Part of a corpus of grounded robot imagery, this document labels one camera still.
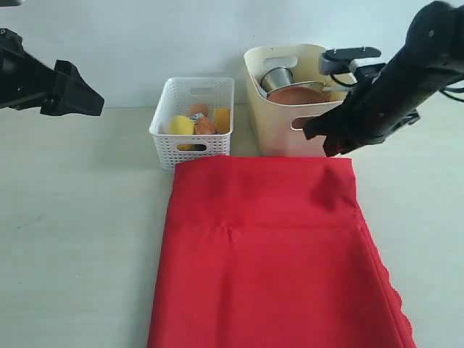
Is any cream plastic bin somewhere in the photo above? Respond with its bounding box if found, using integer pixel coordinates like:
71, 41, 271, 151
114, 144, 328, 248
244, 43, 346, 157

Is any pale green bowl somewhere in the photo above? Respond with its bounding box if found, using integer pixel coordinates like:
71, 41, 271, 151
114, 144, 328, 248
298, 81, 352, 97

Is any fried chicken piece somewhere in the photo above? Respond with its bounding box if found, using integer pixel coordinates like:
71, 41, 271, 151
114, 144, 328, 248
194, 116, 217, 135

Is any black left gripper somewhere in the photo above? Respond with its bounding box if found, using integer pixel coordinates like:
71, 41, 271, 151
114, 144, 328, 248
1, 28, 104, 116

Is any blue white milk carton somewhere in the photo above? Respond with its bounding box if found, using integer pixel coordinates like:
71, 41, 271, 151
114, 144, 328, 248
190, 112, 204, 123

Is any yellow lemon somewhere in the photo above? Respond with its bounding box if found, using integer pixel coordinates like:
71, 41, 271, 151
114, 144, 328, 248
168, 115, 195, 151

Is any white perforated basket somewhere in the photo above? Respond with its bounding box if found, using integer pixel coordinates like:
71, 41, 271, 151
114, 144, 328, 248
149, 77, 234, 170

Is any stainless steel cup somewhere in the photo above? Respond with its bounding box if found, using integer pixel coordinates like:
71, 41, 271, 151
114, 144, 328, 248
260, 67, 294, 93

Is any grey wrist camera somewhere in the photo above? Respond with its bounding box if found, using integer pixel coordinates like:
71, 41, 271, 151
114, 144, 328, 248
318, 46, 385, 76

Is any red tablecloth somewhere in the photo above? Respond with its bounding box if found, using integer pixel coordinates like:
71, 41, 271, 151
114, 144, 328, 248
147, 156, 415, 347

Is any brown round plate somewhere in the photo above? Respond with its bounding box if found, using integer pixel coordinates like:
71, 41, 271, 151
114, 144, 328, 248
267, 86, 329, 106

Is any brown egg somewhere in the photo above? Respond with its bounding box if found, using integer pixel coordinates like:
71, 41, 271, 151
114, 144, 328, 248
188, 103, 209, 117

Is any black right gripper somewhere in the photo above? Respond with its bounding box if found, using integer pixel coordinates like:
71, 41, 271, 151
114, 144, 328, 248
302, 61, 421, 157

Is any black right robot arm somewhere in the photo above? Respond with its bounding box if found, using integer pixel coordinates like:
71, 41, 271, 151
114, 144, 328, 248
303, 1, 463, 157

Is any yellow cheese wedge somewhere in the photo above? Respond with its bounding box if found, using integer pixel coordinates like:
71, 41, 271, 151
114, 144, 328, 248
213, 107, 231, 134

